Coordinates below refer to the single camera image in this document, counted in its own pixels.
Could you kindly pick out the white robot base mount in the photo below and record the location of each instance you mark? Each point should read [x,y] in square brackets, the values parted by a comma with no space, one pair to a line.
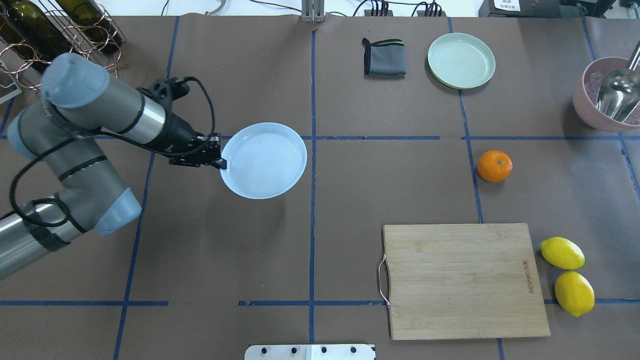
[358,351]

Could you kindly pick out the bamboo cutting board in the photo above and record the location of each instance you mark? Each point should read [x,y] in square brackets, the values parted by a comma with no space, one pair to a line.
[462,281]

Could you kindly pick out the light green plate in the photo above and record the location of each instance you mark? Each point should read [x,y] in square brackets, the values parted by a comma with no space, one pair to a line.
[461,61]

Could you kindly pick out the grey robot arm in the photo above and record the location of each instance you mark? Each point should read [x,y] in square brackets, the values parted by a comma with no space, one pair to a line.
[81,100]

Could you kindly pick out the upper yellow lemon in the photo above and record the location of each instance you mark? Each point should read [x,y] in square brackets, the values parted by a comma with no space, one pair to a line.
[563,253]

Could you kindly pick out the lower yellow lemon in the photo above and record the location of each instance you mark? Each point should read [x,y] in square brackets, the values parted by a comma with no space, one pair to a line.
[574,293]

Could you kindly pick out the yellow lemon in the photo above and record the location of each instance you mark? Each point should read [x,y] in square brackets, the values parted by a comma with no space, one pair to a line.
[563,253]
[574,293]

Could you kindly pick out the orange fruit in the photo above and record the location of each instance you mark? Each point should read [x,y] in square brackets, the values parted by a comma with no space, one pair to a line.
[494,166]

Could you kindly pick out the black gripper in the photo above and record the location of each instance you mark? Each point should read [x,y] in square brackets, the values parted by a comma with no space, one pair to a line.
[178,135]

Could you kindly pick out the dark wine bottle right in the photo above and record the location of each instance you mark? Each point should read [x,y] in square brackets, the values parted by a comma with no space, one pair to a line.
[94,23]

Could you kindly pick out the grey camera pole bracket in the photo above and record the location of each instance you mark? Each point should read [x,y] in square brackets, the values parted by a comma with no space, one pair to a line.
[313,11]

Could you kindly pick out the copper wire bottle rack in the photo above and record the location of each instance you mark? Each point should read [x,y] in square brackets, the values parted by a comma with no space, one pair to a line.
[23,73]

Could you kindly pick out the pink bowl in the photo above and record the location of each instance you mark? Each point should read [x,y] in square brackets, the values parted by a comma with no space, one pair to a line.
[585,95]

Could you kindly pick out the metal scoop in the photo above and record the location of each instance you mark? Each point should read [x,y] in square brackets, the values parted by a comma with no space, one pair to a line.
[619,91]

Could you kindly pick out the folded grey cloth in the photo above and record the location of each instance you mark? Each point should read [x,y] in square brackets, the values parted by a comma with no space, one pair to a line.
[385,58]

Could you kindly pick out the light blue plate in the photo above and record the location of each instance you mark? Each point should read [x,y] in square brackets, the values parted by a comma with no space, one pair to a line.
[264,160]

